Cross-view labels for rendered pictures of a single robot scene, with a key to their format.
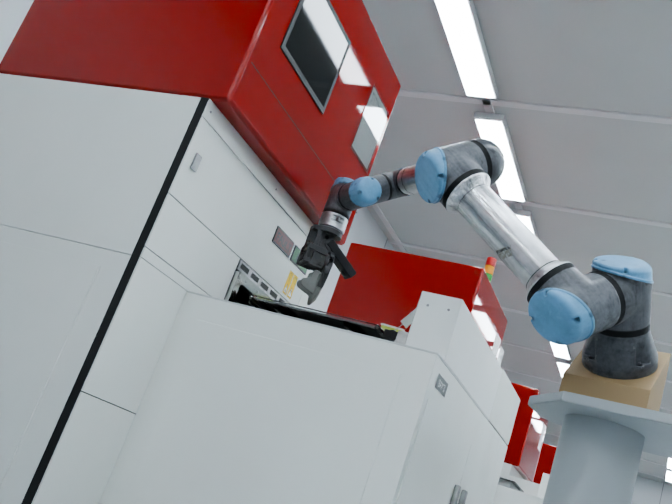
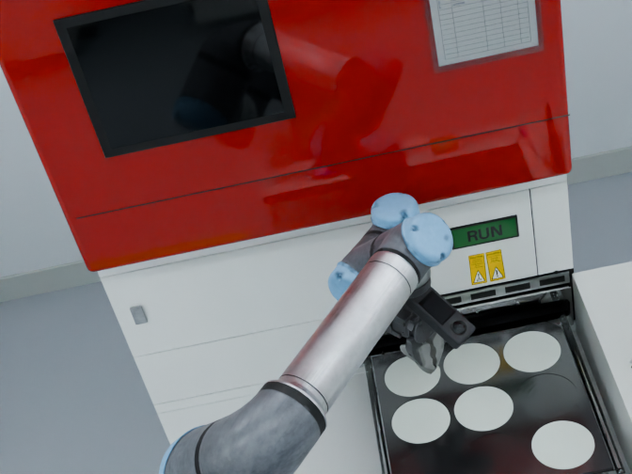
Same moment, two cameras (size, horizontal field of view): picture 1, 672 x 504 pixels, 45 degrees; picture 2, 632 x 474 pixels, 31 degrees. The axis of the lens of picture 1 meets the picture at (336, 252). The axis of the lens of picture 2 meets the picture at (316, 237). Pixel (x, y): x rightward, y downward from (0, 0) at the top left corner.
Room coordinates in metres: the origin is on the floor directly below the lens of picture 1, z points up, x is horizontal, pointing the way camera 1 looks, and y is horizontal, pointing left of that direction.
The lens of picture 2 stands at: (1.45, -1.19, 2.36)
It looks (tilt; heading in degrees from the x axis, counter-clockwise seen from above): 38 degrees down; 68
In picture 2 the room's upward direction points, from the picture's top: 14 degrees counter-clockwise
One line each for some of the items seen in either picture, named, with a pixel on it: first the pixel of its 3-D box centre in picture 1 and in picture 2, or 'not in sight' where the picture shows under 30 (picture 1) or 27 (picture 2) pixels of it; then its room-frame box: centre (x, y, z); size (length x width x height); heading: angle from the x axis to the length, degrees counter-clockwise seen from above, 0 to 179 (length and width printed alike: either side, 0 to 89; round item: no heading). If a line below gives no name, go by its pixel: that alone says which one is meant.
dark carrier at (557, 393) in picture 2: (335, 333); (483, 409); (2.12, -0.07, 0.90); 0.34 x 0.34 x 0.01; 64
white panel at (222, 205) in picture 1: (250, 248); (345, 292); (2.05, 0.21, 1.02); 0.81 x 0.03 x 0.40; 154
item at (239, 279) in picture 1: (266, 316); (453, 327); (2.20, 0.12, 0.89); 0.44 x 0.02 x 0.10; 154
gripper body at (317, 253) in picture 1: (320, 250); (409, 303); (2.08, 0.04, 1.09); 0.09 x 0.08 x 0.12; 104
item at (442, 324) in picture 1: (458, 361); not in sight; (1.90, -0.37, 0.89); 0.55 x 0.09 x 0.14; 154
